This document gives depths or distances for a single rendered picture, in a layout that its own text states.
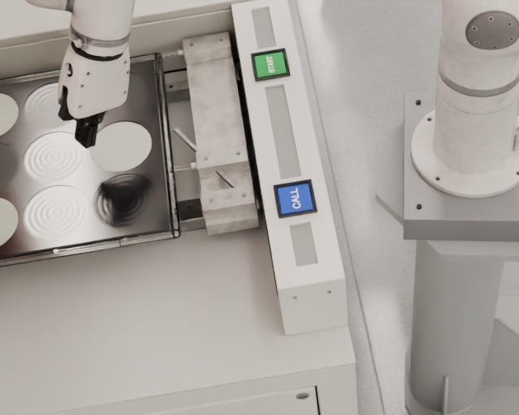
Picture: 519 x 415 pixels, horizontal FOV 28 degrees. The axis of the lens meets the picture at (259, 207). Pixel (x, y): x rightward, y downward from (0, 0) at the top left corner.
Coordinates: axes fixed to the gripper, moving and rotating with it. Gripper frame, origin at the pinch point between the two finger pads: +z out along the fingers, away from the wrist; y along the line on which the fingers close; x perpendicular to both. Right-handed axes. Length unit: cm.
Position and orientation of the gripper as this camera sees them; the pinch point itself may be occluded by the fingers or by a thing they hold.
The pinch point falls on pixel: (86, 132)
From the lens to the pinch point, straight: 158.7
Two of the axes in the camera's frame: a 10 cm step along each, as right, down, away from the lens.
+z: -2.1, 7.6, 6.1
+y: 6.9, -3.2, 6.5
